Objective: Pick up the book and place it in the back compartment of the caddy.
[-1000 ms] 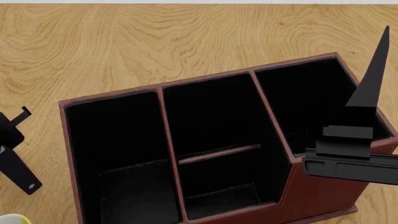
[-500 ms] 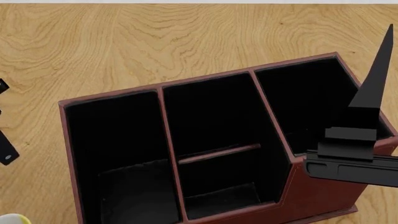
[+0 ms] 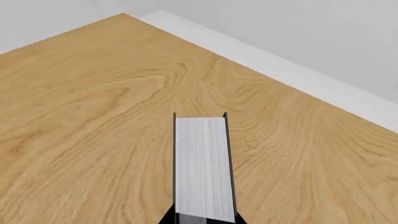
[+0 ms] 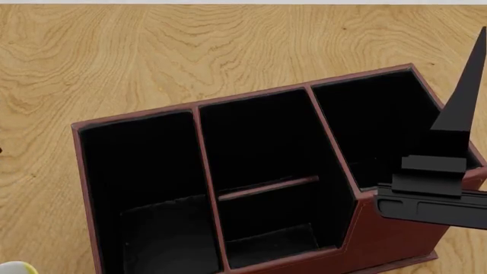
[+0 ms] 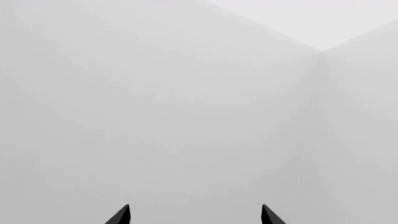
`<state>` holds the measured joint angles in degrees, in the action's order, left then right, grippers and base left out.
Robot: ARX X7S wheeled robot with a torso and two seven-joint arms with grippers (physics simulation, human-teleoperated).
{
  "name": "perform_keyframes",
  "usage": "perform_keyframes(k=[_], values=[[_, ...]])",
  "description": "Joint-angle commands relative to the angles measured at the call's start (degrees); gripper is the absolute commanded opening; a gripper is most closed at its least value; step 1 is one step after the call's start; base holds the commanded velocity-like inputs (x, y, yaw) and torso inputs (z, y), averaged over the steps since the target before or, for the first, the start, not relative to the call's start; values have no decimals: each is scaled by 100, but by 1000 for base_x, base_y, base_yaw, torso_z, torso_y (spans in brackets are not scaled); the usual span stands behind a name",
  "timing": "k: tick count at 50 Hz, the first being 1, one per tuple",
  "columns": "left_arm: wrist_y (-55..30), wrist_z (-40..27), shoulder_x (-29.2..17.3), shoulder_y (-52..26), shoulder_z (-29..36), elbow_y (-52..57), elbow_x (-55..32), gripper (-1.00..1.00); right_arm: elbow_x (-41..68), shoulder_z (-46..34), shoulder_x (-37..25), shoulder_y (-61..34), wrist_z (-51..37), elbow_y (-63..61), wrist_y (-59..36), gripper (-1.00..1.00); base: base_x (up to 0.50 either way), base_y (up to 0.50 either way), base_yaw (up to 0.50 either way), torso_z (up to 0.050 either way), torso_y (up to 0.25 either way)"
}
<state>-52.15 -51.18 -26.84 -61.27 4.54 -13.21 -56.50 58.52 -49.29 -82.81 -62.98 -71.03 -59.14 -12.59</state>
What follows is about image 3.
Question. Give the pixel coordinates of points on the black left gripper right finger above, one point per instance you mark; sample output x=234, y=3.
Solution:
x=241, y=218

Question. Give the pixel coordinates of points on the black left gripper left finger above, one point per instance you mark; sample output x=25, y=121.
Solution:
x=167, y=217

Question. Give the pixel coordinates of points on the black hardcover book white pages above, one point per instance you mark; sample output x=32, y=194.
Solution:
x=203, y=168

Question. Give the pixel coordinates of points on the white baseboard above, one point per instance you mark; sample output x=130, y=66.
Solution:
x=267, y=58

